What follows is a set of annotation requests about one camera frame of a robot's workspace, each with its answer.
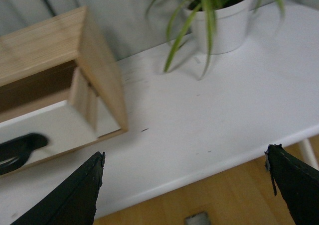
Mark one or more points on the white plant pot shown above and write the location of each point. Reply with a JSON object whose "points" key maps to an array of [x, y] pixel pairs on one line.
{"points": [[231, 28]]}

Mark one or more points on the white drawer with bamboo sides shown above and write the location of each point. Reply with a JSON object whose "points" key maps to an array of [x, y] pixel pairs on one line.
{"points": [[58, 103]]}

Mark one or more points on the black drawer handle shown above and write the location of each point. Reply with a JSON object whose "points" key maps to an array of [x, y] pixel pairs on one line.
{"points": [[16, 152]]}

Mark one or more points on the green spider plant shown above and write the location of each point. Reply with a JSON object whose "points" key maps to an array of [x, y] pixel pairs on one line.
{"points": [[180, 24]]}

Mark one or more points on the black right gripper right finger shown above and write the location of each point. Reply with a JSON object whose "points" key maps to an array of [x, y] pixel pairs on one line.
{"points": [[298, 183]]}

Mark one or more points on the grey object on floor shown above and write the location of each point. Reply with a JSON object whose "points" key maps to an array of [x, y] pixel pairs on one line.
{"points": [[201, 218]]}

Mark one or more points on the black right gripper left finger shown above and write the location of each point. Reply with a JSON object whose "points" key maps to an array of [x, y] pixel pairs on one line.
{"points": [[73, 202]]}

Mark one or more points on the bamboo drawer cabinet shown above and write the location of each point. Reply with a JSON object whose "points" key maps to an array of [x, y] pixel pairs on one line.
{"points": [[74, 38]]}

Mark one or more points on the white table leg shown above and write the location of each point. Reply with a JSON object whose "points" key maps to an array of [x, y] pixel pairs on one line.
{"points": [[308, 153]]}

